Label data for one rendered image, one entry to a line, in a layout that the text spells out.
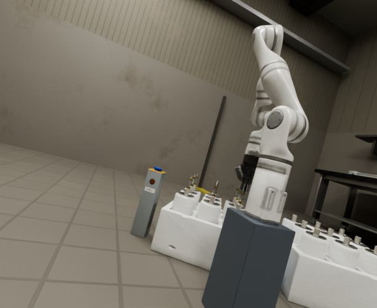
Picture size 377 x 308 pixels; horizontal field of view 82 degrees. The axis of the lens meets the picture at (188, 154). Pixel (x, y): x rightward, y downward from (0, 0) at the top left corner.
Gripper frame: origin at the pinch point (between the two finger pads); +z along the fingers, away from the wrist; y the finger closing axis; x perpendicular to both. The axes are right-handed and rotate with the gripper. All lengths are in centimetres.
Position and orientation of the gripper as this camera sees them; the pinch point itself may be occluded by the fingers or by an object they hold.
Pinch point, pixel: (244, 187)
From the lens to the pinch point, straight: 98.3
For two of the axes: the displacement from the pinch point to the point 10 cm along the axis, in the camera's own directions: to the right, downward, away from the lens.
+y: -9.6, -2.7, -0.5
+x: 0.6, -0.1, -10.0
